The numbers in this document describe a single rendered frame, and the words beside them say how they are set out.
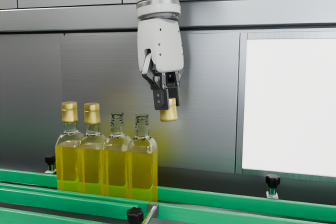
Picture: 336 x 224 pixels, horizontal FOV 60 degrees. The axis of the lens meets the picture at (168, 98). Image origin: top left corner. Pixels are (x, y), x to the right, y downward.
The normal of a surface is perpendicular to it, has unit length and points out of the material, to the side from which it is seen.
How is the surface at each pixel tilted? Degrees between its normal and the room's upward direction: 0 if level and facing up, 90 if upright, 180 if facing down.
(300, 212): 90
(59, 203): 90
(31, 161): 90
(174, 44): 85
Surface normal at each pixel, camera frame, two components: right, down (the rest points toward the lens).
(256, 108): -0.24, 0.14
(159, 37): 0.71, -0.03
